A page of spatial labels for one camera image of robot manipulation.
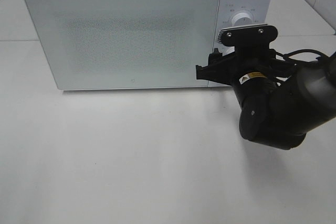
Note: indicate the white timer knob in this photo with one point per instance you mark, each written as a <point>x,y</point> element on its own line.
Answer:
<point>229,50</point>

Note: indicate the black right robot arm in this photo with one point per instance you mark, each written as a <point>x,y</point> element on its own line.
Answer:
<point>281,99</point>

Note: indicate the white microwave door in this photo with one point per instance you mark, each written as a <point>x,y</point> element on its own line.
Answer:
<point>125,44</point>

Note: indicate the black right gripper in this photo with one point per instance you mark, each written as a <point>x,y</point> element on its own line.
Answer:
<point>246,70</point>

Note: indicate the white upper power knob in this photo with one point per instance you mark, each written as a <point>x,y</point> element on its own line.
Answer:
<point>242,18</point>

